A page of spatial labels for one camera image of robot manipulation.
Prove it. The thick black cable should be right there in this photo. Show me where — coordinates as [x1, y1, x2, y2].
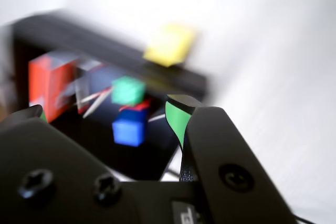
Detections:
[164, 167, 183, 182]

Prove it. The blue wooden cube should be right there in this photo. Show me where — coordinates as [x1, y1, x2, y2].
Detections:
[112, 108, 148, 147]

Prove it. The red-tipped wooden match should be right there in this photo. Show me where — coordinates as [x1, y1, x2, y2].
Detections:
[82, 91, 110, 119]
[148, 113, 166, 123]
[78, 89, 113, 104]

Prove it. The yellow wooden cube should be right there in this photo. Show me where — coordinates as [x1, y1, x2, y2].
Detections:
[143, 23, 197, 67]

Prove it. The red wooden cube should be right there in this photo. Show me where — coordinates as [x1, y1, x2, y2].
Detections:
[119, 99, 152, 112]

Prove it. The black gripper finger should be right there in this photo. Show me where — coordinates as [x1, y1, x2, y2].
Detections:
[0, 104, 140, 224]
[165, 94, 296, 224]

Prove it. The green wooden cube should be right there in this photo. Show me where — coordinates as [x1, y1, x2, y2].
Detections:
[111, 76, 146, 105]

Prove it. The orange matchbox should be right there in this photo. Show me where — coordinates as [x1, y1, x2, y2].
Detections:
[28, 53, 91, 124]

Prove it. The black cardboard box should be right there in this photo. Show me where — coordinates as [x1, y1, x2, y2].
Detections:
[0, 11, 209, 183]

